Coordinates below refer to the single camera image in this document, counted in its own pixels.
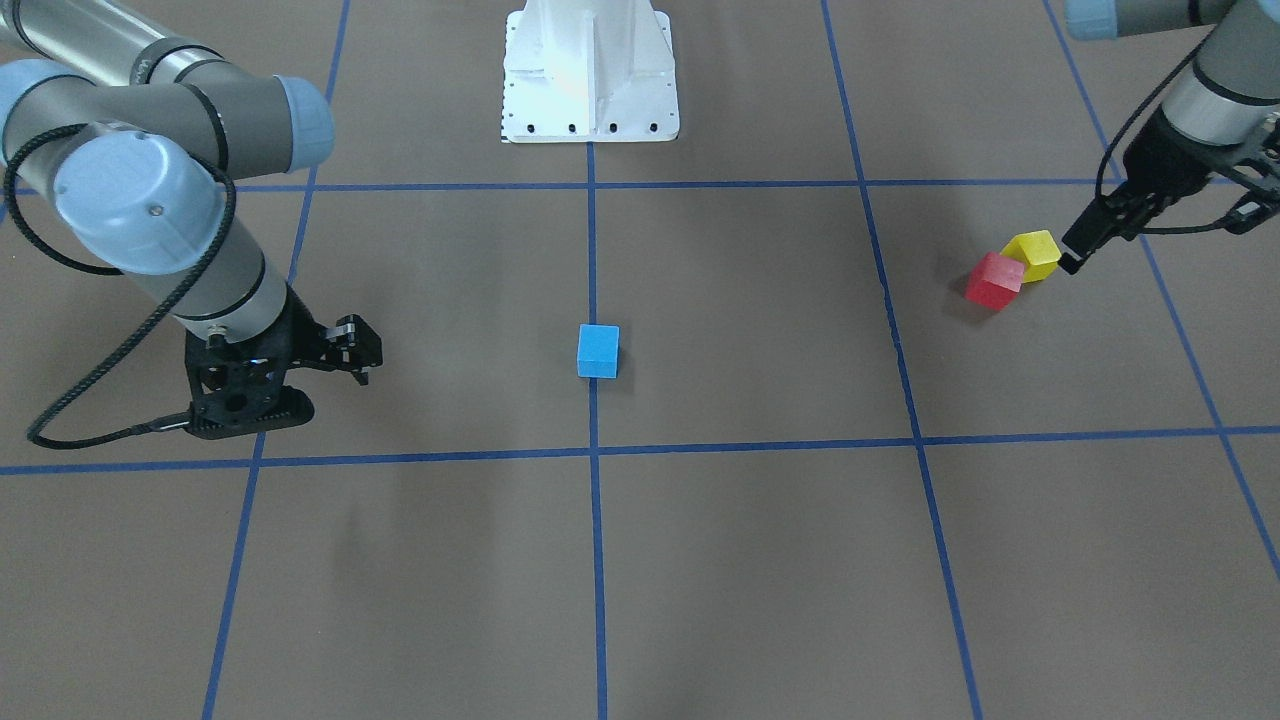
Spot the blue tape line lengthwise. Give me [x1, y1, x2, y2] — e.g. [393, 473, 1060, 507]
[585, 143, 609, 719]

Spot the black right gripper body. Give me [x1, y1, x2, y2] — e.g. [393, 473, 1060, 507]
[279, 290, 384, 386]

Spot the blue tape line crosswise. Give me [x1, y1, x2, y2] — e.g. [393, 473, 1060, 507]
[1, 424, 1279, 477]

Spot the yellow wooden block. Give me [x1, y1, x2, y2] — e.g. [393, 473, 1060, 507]
[1000, 231, 1062, 284]

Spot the red wooden block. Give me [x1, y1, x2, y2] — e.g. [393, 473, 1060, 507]
[963, 252, 1027, 313]

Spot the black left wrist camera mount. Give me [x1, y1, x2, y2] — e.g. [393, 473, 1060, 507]
[1204, 111, 1279, 234]

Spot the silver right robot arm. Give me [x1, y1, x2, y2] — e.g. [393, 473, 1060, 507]
[3, 1, 381, 392]

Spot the brown paper table cover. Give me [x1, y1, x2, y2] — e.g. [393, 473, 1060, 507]
[3, 1, 1279, 719]

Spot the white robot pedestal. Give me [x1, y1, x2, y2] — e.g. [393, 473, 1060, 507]
[500, 1, 681, 143]

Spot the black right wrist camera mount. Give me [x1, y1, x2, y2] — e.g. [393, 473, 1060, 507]
[184, 316, 315, 439]

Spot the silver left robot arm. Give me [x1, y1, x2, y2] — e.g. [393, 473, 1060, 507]
[1059, 1, 1279, 274]

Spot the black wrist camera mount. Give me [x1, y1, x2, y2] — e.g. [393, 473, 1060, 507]
[1204, 111, 1279, 234]
[184, 316, 315, 439]

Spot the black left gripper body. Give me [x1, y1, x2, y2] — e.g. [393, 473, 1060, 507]
[1123, 106, 1245, 206]

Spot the blue wooden block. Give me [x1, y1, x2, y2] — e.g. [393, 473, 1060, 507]
[575, 324, 621, 379]

